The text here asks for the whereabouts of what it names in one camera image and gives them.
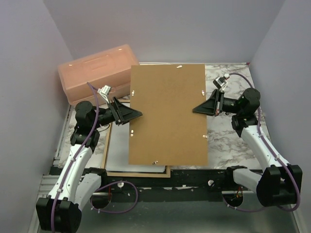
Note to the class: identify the pink translucent plastic box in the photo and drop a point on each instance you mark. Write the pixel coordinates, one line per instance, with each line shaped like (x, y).
(110, 67)

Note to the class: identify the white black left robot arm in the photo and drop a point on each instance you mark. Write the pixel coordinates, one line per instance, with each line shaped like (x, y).
(61, 210)

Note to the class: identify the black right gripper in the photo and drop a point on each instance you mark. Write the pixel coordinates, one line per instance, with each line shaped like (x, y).
(213, 105)

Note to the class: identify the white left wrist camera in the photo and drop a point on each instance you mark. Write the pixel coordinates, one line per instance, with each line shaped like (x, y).
(104, 93)

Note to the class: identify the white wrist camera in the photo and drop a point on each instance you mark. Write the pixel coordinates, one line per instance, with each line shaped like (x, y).
(221, 82)
(104, 93)

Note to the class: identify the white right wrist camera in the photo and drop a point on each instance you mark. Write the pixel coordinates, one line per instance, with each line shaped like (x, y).
(221, 82)

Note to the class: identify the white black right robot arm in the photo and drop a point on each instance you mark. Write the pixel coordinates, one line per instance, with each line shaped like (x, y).
(280, 182)

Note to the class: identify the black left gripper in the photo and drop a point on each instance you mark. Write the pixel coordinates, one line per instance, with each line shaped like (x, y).
(121, 114)

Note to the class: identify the light wooden picture frame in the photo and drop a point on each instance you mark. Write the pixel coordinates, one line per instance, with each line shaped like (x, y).
(165, 174)

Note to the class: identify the red sunset photo board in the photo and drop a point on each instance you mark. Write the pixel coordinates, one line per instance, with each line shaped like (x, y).
(118, 153)

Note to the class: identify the aluminium extrusion rail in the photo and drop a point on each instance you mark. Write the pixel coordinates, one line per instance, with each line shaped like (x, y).
(47, 184)

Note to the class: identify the brown fibreboard backing board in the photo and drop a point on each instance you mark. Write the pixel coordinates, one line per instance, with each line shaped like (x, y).
(168, 133)

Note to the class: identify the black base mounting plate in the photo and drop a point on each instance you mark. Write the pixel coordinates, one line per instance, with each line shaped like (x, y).
(182, 185)

